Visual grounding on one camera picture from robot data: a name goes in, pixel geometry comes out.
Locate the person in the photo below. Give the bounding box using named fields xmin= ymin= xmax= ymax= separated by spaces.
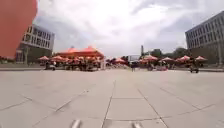
xmin=130 ymin=62 xmax=137 ymax=73

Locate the grey paved slab plaza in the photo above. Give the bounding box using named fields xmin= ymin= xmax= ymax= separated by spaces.
xmin=0 ymin=68 xmax=224 ymax=128

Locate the tall thin chimney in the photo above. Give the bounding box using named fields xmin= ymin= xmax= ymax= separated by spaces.
xmin=140 ymin=45 xmax=145 ymax=57

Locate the row of orange parasols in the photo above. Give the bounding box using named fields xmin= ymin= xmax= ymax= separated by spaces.
xmin=37 ymin=54 xmax=208 ymax=66

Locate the group of people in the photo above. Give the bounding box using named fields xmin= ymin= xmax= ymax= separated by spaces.
xmin=44 ymin=59 xmax=101 ymax=72

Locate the row of trees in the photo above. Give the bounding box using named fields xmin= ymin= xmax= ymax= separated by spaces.
xmin=143 ymin=47 xmax=192 ymax=60

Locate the robot's own part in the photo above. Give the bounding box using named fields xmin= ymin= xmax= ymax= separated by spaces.
xmin=71 ymin=119 xmax=82 ymax=128
xmin=132 ymin=122 xmax=143 ymax=128

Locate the grey building with dark base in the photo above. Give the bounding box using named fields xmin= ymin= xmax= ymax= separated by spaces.
xmin=15 ymin=23 xmax=56 ymax=65

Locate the vehicle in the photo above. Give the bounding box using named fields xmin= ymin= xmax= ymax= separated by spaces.
xmin=189 ymin=65 xmax=200 ymax=74

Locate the grey building with window rows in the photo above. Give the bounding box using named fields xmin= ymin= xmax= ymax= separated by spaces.
xmin=184 ymin=10 xmax=224 ymax=65

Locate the large orange structure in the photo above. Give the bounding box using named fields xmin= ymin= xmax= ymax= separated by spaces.
xmin=0 ymin=0 xmax=39 ymax=60

